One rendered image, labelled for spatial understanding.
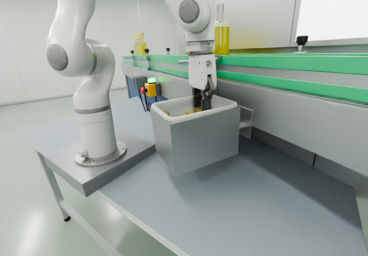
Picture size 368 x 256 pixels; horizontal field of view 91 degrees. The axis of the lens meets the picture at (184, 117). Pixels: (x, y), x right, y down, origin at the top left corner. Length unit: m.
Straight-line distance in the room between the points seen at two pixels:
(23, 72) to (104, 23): 2.61
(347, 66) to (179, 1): 0.36
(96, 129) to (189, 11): 0.48
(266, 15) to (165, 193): 0.70
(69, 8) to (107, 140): 0.42
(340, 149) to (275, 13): 0.48
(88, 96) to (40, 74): 6.04
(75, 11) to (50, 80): 6.05
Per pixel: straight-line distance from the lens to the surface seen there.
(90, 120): 0.69
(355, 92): 0.47
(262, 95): 0.56
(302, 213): 0.61
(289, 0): 0.75
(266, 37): 0.78
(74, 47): 0.62
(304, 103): 0.49
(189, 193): 0.60
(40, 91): 6.78
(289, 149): 0.83
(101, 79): 0.73
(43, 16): 6.68
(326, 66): 0.48
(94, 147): 0.73
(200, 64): 0.52
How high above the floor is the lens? 1.17
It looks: 21 degrees down
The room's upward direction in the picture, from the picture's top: 4 degrees counter-clockwise
